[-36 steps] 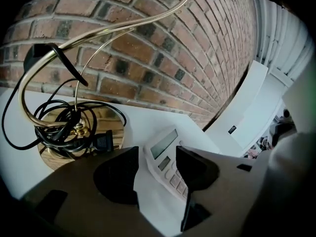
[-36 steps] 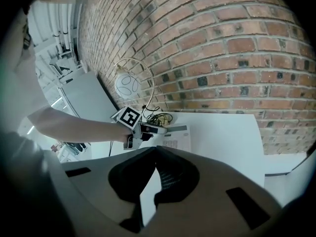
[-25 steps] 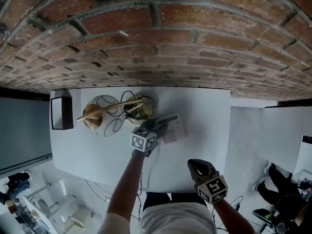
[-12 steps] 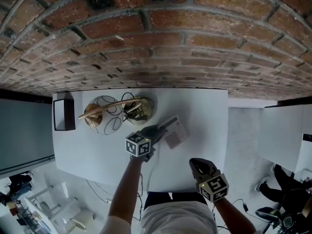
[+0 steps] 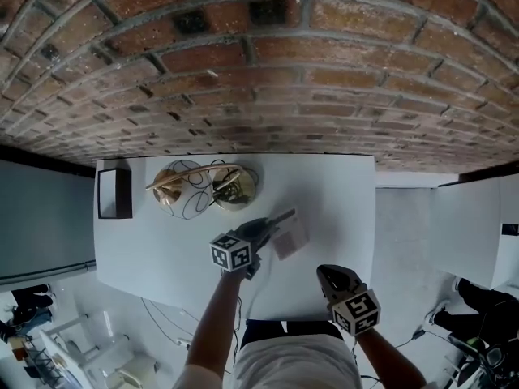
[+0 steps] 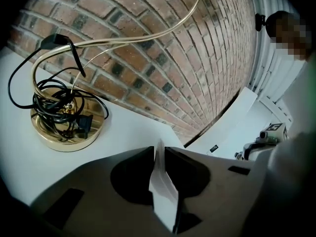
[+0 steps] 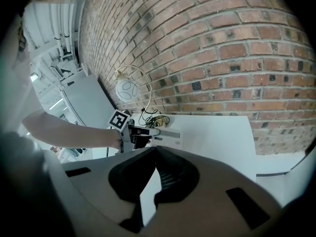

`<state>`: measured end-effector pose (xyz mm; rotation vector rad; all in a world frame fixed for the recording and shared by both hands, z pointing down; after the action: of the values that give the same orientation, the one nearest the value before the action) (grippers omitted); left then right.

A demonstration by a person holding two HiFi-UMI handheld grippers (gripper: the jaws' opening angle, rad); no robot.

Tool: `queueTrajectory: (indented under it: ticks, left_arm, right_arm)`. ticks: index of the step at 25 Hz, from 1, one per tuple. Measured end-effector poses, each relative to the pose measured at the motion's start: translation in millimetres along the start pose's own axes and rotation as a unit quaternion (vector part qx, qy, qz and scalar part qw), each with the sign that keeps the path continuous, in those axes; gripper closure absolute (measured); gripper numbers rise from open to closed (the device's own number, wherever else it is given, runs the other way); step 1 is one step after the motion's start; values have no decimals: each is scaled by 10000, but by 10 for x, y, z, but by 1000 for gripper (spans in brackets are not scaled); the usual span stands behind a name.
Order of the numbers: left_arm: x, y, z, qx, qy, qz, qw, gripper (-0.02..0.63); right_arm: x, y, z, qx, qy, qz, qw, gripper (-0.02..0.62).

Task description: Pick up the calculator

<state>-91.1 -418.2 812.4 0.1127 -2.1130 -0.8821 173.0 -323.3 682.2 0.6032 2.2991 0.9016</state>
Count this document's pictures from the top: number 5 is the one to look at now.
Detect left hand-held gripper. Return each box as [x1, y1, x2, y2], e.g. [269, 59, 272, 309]
[209, 207, 297, 281]

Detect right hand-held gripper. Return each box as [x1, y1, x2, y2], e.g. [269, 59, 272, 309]
[322, 268, 381, 337]

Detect person's right forearm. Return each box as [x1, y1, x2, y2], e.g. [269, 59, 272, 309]
[351, 328, 431, 389]

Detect person's left forearm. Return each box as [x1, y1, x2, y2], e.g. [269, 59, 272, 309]
[174, 271, 247, 389]

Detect person's black trousers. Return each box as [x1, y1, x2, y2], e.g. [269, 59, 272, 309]
[239, 318, 345, 351]

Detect globe table lamp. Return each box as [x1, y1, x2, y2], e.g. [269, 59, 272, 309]
[144, 158, 260, 220]

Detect white desk with drawers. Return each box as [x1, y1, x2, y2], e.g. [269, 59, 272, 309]
[93, 154, 376, 323]

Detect white tall cabinet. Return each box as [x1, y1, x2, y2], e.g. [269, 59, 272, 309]
[428, 172, 519, 291]

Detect black tissue box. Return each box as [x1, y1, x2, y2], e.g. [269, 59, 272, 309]
[97, 168, 134, 220]

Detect white plastic chair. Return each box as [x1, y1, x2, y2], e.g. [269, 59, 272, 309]
[101, 353, 163, 389]

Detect grey refrigerator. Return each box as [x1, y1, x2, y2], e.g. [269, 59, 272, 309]
[0, 159, 97, 287]

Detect white low wall panel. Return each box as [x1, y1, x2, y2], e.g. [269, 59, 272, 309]
[375, 171, 461, 190]

